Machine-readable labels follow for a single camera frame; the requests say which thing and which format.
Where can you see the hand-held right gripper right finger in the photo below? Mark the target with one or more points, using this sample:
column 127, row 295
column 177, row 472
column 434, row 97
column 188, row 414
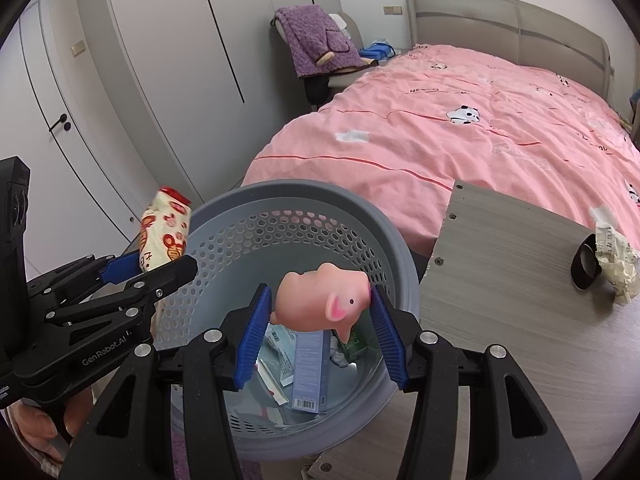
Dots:
column 390, row 340

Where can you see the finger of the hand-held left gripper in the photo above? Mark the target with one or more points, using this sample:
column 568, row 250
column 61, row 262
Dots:
column 120, row 266
column 170, row 275

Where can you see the white playing card box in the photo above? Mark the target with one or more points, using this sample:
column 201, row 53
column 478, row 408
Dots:
column 272, row 385

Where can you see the cream red print snack bag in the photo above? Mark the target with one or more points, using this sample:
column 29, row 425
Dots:
column 162, row 230

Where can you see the pale printed paper packet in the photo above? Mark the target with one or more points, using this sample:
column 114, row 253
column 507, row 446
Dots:
column 282, row 355

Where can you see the pink panda print duvet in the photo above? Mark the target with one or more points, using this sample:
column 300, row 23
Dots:
column 425, row 135

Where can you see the blue packet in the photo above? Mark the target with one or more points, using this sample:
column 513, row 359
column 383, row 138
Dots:
column 375, row 51

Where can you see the person's left hand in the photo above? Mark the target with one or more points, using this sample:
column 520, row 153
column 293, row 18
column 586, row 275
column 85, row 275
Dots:
column 32, row 430

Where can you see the blue rabbit print box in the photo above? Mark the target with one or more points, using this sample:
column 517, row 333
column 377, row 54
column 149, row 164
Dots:
column 310, row 370

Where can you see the small white green carton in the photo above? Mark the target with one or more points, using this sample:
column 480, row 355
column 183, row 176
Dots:
column 356, row 347

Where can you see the beige chair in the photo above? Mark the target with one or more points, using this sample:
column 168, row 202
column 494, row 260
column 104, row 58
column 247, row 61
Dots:
column 345, row 80

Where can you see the pink pig toy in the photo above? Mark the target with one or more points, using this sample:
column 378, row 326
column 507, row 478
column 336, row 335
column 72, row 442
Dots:
column 310, row 300

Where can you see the wall outlet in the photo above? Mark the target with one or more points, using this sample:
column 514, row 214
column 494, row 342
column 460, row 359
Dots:
column 392, row 10

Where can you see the crumpled printed paper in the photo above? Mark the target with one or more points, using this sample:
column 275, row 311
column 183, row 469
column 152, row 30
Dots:
column 617, row 265

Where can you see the wall light switch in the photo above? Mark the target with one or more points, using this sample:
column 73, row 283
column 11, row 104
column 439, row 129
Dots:
column 78, row 48

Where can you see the white plastic bag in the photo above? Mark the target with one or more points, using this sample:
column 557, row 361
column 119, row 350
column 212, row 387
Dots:
column 337, row 357

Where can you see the grey perforated plastic basket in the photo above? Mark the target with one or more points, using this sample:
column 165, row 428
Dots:
column 300, row 230

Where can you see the white wardrobe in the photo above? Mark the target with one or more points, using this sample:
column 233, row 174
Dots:
column 175, row 60

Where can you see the grey padded headboard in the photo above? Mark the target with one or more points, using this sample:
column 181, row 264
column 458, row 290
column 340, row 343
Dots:
column 500, row 20

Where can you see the purple fleece robe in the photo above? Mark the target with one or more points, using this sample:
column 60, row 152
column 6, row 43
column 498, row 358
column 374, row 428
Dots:
column 310, row 40

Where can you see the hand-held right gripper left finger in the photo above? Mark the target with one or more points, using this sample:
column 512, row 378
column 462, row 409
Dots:
column 252, row 340

